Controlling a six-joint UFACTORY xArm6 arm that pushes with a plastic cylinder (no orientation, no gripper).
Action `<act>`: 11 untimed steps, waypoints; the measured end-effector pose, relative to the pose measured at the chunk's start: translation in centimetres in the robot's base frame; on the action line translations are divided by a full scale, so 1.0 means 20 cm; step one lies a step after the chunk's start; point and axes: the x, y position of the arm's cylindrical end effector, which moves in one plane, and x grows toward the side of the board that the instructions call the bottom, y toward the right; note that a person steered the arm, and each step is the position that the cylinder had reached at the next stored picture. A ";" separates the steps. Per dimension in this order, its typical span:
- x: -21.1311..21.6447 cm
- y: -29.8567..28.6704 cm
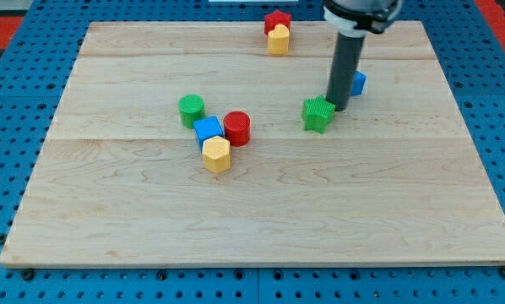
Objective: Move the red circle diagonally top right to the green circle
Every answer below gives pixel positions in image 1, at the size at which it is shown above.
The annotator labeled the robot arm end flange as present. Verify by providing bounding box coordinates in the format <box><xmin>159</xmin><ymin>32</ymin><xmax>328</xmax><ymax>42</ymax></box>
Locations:
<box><xmin>323</xmin><ymin>0</ymin><xmax>403</xmax><ymax>38</ymax></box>

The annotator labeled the red cylinder block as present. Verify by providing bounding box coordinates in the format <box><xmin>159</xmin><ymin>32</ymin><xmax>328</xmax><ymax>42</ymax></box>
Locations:
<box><xmin>223</xmin><ymin>111</ymin><xmax>251</xmax><ymax>147</ymax></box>

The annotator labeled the yellow hexagon block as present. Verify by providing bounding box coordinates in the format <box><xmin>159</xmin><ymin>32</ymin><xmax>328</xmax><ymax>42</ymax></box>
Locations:
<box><xmin>202</xmin><ymin>136</ymin><xmax>231</xmax><ymax>174</ymax></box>

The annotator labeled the blue cube block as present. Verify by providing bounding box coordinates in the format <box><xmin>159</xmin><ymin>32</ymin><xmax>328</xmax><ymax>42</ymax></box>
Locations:
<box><xmin>193</xmin><ymin>116</ymin><xmax>224</xmax><ymax>149</ymax></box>

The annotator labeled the green cylinder block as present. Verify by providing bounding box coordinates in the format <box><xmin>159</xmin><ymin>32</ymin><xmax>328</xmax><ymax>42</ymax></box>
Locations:
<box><xmin>178</xmin><ymin>95</ymin><xmax>205</xmax><ymax>128</ymax></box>

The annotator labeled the green star block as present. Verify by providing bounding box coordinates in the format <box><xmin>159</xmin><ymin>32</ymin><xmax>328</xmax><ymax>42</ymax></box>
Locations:
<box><xmin>301</xmin><ymin>95</ymin><xmax>335</xmax><ymax>133</ymax></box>

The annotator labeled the yellow heart block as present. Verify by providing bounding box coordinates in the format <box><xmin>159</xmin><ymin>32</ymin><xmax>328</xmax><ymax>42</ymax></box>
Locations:
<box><xmin>267</xmin><ymin>24</ymin><xmax>290</xmax><ymax>55</ymax></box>

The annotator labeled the blue block behind rod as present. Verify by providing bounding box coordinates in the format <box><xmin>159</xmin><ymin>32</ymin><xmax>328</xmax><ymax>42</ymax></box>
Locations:
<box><xmin>350</xmin><ymin>71</ymin><xmax>367</xmax><ymax>96</ymax></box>

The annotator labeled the red star block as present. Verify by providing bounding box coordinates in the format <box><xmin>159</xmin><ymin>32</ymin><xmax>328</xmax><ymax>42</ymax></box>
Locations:
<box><xmin>264</xmin><ymin>9</ymin><xmax>292</xmax><ymax>35</ymax></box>

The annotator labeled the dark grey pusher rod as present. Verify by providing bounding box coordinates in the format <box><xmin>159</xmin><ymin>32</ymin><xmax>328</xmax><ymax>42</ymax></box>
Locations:
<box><xmin>326</xmin><ymin>34</ymin><xmax>365</xmax><ymax>111</ymax></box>

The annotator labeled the light wooden board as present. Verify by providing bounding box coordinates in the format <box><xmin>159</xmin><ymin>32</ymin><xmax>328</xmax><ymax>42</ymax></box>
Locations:
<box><xmin>0</xmin><ymin>21</ymin><xmax>505</xmax><ymax>269</ymax></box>

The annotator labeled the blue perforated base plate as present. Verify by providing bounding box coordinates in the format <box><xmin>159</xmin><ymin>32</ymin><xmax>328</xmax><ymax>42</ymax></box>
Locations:
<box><xmin>0</xmin><ymin>0</ymin><xmax>505</xmax><ymax>303</ymax></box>

